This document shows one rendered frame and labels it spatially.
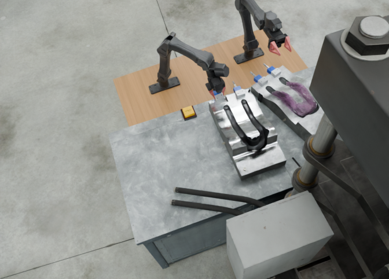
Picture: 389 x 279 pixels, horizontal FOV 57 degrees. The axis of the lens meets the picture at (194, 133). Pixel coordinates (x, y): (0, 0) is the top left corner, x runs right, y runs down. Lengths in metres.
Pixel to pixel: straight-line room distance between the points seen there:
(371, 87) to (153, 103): 1.66
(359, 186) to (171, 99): 1.38
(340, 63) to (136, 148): 1.49
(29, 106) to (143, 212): 2.05
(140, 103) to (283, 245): 1.42
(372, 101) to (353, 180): 0.47
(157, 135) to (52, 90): 1.78
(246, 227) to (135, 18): 3.23
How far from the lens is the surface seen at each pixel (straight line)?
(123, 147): 2.15
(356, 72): 0.83
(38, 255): 2.99
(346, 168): 1.24
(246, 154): 1.97
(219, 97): 2.07
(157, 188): 1.99
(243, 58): 2.45
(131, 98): 2.34
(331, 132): 1.13
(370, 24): 0.86
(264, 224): 1.19
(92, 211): 2.94
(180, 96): 2.28
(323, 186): 1.47
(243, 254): 1.16
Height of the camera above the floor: 2.60
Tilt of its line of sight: 58 degrees down
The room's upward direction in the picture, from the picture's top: 9 degrees counter-clockwise
